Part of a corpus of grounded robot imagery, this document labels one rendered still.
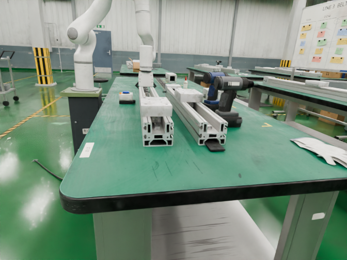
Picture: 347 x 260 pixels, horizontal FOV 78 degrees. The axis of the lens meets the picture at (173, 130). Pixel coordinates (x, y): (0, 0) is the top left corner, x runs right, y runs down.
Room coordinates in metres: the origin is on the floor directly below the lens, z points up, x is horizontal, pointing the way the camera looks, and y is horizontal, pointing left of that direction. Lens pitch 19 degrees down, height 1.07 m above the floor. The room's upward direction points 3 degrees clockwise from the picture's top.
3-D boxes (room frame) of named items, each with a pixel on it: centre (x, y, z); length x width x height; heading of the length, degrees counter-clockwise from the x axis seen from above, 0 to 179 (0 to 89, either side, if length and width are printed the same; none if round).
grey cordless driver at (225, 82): (0.95, -0.27, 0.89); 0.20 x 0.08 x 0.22; 101
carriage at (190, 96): (1.10, -0.06, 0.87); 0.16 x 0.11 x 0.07; 11
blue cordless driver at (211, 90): (1.21, -0.24, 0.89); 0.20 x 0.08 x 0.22; 121
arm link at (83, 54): (1.59, 0.64, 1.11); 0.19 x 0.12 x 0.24; 173
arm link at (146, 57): (1.51, 0.21, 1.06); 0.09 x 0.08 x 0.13; 168
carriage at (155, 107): (0.82, 0.08, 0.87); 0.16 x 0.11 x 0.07; 11
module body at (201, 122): (1.10, -0.06, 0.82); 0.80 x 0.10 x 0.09; 11
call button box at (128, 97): (1.31, 0.29, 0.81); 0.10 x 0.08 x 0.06; 101
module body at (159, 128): (1.06, 0.12, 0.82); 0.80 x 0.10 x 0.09; 11
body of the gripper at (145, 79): (1.50, 0.21, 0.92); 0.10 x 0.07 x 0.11; 100
